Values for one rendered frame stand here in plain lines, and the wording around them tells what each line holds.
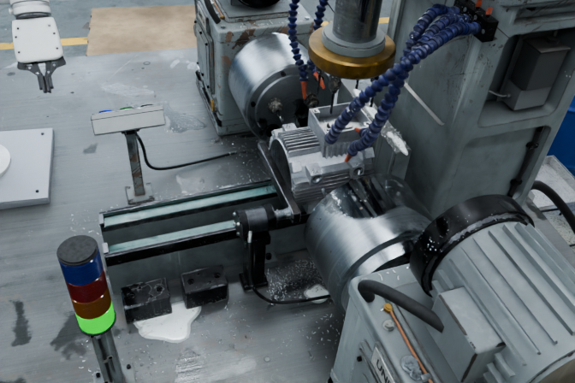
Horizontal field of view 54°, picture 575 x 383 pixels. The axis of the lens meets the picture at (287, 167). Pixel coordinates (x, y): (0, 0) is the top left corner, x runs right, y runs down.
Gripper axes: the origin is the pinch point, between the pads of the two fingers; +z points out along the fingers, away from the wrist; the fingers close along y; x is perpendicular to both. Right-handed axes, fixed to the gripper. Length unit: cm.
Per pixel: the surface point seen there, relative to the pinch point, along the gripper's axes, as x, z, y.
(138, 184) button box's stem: 10.6, 28.0, 17.0
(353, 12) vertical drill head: -46, -1, 60
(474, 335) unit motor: -88, 45, 48
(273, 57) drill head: -6, 1, 55
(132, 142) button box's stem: 1.9, 16.7, 17.1
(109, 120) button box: -3.6, 10.6, 12.6
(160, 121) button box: -3.6, 12.8, 24.3
